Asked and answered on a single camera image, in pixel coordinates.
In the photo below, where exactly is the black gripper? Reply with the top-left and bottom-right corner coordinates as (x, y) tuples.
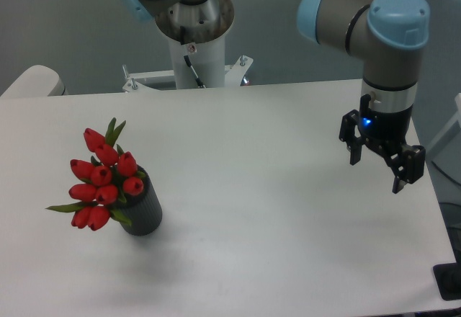
(339, 94), (426, 194)

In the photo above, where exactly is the red tulip bouquet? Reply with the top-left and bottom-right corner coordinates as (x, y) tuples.
(47, 118), (148, 231)

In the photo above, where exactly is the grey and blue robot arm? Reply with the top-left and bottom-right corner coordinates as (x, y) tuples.
(122, 0), (430, 192)

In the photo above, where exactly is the dark grey ribbed vase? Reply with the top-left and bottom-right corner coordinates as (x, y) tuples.
(120, 166), (163, 236)

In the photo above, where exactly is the black device at table edge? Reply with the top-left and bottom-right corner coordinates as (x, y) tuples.
(433, 263), (460, 301)

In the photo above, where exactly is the white chair armrest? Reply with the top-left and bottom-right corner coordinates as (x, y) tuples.
(1, 65), (68, 99)

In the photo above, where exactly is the white furniture frame right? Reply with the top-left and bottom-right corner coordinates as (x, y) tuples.
(426, 94), (460, 160)

